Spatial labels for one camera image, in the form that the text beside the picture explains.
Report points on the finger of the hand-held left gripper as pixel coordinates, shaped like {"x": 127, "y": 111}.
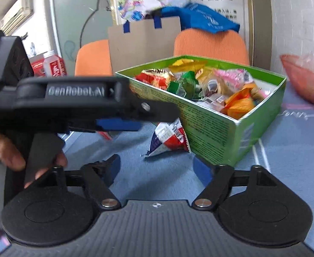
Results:
{"x": 119, "y": 124}
{"x": 157, "y": 111}

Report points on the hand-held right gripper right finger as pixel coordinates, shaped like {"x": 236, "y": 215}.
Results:
{"x": 202, "y": 170}

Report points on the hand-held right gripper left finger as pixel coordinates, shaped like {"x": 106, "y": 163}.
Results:
{"x": 111, "y": 170}

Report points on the small red snack packet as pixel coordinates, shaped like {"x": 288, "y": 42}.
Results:
{"x": 104, "y": 136}

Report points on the red white blue snack packet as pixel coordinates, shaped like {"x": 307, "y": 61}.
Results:
{"x": 167, "y": 142}

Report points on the green cardboard box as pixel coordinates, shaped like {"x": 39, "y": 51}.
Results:
{"x": 213, "y": 133}

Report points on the pile of mixed snack packets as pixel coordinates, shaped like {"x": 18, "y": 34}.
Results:
{"x": 189, "y": 85}

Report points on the person's left hand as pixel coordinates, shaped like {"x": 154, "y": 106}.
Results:
{"x": 4, "y": 152}

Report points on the blue printed tablecloth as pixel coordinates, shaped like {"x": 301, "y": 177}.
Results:
{"x": 146, "y": 176}

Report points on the red and white carton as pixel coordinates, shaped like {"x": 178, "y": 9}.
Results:
{"x": 55, "y": 65}

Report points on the orange fabric chair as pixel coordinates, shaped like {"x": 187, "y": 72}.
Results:
{"x": 92, "y": 59}
{"x": 210, "y": 45}

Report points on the cardboard sheet with blue tape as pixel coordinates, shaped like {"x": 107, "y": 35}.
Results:
{"x": 141, "y": 45}

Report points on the frosted glass partition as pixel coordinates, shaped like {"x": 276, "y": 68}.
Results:
{"x": 74, "y": 18}

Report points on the white air conditioner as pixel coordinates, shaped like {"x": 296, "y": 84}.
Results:
{"x": 16, "y": 14}

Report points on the blue fabric bag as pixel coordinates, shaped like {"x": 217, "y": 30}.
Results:
{"x": 205, "y": 18}

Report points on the floral plastic bag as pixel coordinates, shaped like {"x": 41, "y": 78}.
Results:
{"x": 146, "y": 0}

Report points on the pink plastic bowl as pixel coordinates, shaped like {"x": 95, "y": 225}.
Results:
{"x": 307, "y": 85}

